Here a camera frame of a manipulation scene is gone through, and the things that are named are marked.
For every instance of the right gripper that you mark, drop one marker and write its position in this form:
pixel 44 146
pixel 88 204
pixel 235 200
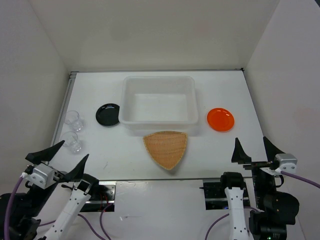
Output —
pixel 239 154

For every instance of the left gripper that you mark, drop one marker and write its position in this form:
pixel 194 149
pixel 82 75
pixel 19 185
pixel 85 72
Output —
pixel 76 174

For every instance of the clear plastic cup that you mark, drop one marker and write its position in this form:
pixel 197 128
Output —
pixel 71 141
pixel 73 120

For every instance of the orange round plate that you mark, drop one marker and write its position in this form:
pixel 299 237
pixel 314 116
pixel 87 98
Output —
pixel 220 119

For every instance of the black round plate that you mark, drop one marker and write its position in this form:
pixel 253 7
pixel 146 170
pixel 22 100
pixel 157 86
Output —
pixel 107 115

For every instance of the woven bamboo triangular basket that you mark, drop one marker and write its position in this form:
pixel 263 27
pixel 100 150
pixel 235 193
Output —
pixel 166 148

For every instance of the translucent white plastic bin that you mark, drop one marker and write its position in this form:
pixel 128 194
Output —
pixel 156 103

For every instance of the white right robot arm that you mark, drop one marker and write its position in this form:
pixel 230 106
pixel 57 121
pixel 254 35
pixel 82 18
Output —
pixel 275 209

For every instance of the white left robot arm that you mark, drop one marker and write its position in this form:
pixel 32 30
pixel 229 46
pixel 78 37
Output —
pixel 19 209

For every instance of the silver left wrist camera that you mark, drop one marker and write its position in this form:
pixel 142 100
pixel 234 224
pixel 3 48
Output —
pixel 41 175

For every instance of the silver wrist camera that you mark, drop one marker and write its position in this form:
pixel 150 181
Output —
pixel 283 162
pixel 41 175

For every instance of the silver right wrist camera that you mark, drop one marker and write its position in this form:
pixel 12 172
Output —
pixel 283 162

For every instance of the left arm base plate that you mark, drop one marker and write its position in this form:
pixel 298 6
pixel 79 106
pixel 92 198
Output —
pixel 102 198

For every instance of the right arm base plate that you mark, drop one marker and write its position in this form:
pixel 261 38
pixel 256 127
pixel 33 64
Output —
pixel 216 196

